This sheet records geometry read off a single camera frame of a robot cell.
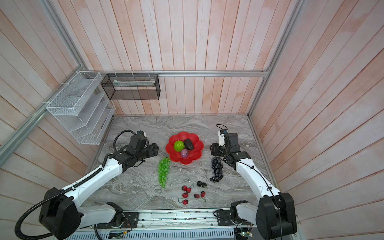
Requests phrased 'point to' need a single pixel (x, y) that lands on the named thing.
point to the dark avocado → (188, 144)
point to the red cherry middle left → (185, 195)
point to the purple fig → (184, 153)
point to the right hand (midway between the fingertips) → (214, 146)
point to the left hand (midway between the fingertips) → (153, 151)
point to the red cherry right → (202, 194)
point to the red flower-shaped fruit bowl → (175, 156)
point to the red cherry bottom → (185, 202)
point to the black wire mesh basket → (132, 86)
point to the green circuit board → (115, 234)
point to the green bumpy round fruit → (179, 146)
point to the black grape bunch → (217, 167)
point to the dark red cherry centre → (196, 196)
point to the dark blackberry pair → (200, 183)
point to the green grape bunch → (163, 167)
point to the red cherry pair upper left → (187, 189)
